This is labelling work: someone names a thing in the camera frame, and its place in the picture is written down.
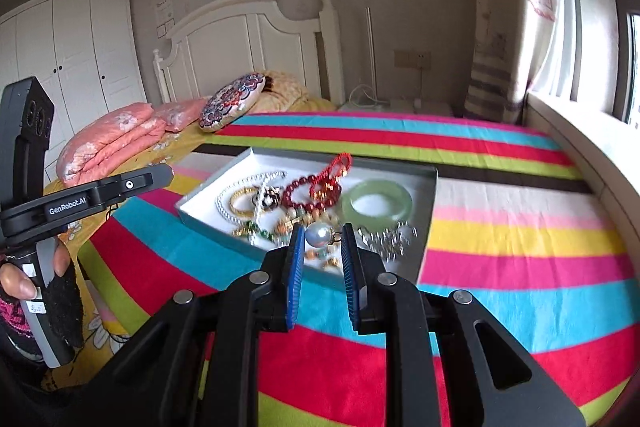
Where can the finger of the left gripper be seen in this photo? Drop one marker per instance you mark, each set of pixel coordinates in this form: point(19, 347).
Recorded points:
point(133, 183)

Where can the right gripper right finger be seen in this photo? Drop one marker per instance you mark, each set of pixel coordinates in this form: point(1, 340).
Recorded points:
point(448, 359)

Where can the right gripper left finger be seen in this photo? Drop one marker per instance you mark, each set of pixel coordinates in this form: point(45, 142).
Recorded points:
point(194, 363)

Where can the gold bangle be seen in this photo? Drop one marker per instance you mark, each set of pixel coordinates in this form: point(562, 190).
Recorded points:
point(241, 202)

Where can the silver flower brooch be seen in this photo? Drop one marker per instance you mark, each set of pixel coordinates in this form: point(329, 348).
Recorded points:
point(389, 243)

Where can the pearl earring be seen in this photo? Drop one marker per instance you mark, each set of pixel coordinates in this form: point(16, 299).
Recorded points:
point(320, 235)

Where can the green jade bangle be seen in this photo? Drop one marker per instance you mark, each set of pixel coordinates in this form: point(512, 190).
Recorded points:
point(376, 204)

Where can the pink folded quilt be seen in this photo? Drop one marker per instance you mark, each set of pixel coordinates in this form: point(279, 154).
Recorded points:
point(105, 144)

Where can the white wardrobe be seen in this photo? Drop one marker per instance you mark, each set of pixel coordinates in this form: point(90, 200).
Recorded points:
point(84, 56)

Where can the grey shallow cardboard box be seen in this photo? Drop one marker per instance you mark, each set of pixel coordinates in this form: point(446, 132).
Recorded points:
point(297, 188)

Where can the round patterned cushion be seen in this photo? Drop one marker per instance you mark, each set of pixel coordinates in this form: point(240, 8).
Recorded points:
point(231, 102)

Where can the striped colourful bed cover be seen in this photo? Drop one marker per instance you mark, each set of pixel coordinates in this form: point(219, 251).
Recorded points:
point(500, 211)

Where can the beige floral pillow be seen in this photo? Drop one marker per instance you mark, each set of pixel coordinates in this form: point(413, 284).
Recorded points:
point(282, 92)

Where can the white wooden headboard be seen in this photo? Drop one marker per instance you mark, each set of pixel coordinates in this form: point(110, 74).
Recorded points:
point(227, 39)

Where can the white slim desk lamp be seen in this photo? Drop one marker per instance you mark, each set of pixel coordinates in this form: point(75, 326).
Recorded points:
point(366, 96)

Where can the white nightstand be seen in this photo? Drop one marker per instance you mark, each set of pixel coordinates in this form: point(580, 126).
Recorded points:
point(416, 107)

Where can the striped beige curtain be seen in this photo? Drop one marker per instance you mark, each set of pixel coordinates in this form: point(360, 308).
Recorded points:
point(521, 46)

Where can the beige wall socket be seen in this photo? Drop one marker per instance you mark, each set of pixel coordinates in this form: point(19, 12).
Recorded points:
point(412, 59)

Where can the window with dark frame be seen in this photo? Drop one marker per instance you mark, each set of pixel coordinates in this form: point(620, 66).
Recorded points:
point(609, 73)

